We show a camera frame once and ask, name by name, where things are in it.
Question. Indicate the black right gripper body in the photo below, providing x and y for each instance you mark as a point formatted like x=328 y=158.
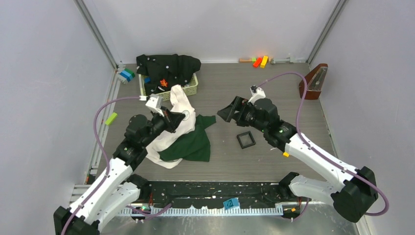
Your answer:
x=248 y=118

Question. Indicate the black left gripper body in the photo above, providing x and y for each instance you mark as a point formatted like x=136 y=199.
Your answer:
x=160 y=123

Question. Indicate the white and green t-shirt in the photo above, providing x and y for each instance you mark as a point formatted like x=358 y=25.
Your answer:
x=190 y=142

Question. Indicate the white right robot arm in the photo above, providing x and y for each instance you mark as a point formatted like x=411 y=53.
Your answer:
x=349 y=190

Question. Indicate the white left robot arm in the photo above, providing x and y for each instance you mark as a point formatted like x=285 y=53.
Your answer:
x=117 y=187

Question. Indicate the black garment in basket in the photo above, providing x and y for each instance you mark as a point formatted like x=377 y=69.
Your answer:
x=166 y=71

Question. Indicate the lime green block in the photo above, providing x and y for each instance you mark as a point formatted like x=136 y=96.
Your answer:
x=111 y=118

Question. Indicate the blue and green block stack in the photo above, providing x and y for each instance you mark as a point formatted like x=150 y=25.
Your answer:
x=126 y=76

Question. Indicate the brown wooden metronome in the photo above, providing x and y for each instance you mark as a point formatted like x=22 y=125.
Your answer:
x=314 y=82

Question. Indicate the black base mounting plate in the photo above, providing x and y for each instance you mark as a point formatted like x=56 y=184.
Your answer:
x=199 y=194

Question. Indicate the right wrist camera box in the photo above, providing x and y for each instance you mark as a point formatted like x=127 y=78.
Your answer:
x=257 y=93

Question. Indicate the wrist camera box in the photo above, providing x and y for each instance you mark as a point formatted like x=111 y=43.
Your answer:
x=257 y=93
x=153 y=103

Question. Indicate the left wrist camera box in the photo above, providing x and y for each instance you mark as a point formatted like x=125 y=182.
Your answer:
x=153 y=103

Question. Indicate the wooden block at wall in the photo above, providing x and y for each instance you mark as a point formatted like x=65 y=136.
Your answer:
x=245 y=60

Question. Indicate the orange block at wall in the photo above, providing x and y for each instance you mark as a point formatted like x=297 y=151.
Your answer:
x=257 y=62

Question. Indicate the yellow block at wall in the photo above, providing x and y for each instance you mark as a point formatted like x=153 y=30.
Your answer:
x=264 y=61

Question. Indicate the teal block on rail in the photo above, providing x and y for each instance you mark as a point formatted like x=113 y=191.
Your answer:
x=231 y=203

